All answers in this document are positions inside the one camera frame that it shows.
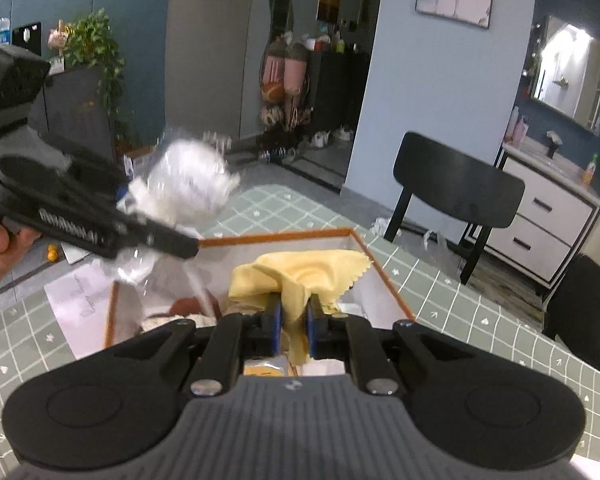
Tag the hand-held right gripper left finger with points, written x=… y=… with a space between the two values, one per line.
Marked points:
x=276 y=325

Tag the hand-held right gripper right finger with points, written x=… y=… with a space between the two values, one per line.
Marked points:
x=311 y=325

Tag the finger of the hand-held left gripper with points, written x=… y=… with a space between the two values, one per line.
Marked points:
x=165 y=240
x=80 y=162

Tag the yellow cleaning cloth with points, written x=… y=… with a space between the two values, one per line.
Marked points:
x=290 y=270

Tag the white item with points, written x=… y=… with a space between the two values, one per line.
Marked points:
x=190 y=180

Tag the orange storage box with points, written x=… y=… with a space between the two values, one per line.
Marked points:
x=380 y=290

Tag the yellow bread snack packet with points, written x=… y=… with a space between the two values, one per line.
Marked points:
x=262 y=367

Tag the black square panel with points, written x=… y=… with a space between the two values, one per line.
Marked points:
x=26 y=36

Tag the dark sideboard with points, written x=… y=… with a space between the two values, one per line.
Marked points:
x=75 y=105

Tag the brown sponge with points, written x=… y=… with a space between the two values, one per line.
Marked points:
x=185 y=306

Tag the white plush cloth grey trim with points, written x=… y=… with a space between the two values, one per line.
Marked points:
x=180 y=322

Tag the potted green plant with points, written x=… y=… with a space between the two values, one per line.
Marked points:
x=95 y=45

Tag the white sneaker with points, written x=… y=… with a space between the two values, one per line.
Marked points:
x=343 y=134
x=320 y=140

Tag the hanging pink storage bags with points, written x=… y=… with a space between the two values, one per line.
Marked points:
x=285 y=75

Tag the black chair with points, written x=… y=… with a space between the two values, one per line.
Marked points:
x=585 y=310
x=460 y=185

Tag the black tall cabinet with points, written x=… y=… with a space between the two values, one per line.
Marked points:
x=337 y=90

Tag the white sink cabinet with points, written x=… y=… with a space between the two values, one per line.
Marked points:
x=540 y=220

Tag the tall pale pink bottle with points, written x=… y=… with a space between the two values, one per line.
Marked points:
x=512 y=125

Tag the short pink bottle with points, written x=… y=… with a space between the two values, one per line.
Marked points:
x=522 y=132

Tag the black faucet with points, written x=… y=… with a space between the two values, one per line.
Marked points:
x=554 y=145

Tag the orange bottle green cap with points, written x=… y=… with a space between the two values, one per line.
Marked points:
x=590 y=172

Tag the curved wall mirror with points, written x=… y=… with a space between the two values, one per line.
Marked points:
x=282 y=5

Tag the dark orange wall picture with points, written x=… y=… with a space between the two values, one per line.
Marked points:
x=328 y=5

